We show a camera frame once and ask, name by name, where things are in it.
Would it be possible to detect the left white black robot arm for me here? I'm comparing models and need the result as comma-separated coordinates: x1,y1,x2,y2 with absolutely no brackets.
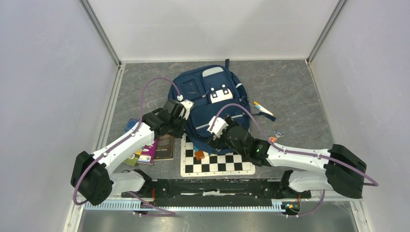
70,100,194,205

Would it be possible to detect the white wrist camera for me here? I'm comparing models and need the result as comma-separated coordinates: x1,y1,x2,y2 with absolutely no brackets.
207,116,228,138
177,95,194,120

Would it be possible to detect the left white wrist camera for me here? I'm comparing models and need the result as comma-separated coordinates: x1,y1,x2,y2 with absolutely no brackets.
177,95,194,120

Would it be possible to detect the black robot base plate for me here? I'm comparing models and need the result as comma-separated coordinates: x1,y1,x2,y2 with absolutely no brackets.
136,178,311,207

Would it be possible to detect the blue triangular card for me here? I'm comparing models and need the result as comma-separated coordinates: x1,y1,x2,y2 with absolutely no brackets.
274,130,285,138

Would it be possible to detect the aluminium frame rail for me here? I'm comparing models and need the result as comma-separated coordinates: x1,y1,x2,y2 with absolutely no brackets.
72,179,364,213

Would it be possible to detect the black and white chessboard mat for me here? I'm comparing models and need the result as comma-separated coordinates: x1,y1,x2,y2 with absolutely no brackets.
180,135,256,177

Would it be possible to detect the yellow tipped white marker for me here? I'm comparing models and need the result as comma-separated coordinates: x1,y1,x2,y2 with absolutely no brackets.
254,101,274,116

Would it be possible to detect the black hardcover book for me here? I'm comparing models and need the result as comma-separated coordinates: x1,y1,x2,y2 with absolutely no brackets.
154,134,175,161

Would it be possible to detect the navy blue backpack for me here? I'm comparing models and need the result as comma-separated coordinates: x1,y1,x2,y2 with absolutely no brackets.
168,58,277,156

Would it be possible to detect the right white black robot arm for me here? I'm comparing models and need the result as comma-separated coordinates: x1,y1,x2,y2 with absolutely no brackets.
207,126,367,199

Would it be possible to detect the blue landscape cover book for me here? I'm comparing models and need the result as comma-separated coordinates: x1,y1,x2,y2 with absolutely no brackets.
123,117,144,167

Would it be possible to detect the blue tipped white marker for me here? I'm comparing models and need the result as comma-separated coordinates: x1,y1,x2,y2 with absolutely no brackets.
253,102,262,112

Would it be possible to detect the brown orange toy block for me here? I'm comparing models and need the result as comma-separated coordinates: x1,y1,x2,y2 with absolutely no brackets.
194,150,205,161

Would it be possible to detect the purple book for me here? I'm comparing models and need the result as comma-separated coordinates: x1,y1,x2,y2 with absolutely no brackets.
137,139,158,165

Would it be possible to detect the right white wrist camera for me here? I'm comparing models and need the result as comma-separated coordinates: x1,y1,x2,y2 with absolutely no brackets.
207,116,228,138

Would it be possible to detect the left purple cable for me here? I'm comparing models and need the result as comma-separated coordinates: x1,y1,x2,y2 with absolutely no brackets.
73,76,183,206

